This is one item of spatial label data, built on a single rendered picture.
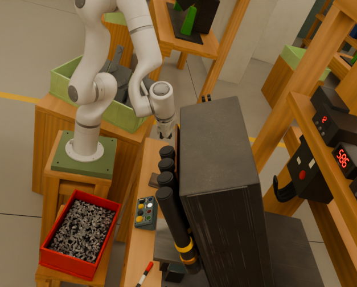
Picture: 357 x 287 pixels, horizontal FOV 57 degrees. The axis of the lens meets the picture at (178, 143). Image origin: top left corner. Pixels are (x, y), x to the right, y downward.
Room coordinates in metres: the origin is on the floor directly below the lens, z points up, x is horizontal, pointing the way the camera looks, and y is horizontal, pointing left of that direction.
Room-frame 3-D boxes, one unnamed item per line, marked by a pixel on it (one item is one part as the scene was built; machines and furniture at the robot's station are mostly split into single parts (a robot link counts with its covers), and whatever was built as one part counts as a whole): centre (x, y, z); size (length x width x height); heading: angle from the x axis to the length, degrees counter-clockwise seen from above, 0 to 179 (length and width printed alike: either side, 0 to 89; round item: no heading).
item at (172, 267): (0.72, -0.18, 0.97); 0.10 x 0.02 x 0.14; 102
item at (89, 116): (1.27, 0.43, 1.19); 0.19 x 0.12 x 0.24; 153
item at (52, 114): (1.82, 0.56, 0.39); 0.68 x 0.52 x 0.79; 92
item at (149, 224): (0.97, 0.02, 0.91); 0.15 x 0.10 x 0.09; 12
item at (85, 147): (1.24, 0.44, 0.97); 0.19 x 0.19 x 0.18
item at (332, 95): (1.17, -0.47, 1.59); 0.15 x 0.07 x 0.07; 12
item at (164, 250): (0.75, -0.23, 1.11); 0.39 x 0.16 x 0.03; 102
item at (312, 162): (1.00, -0.49, 1.42); 0.17 x 0.12 x 0.15; 12
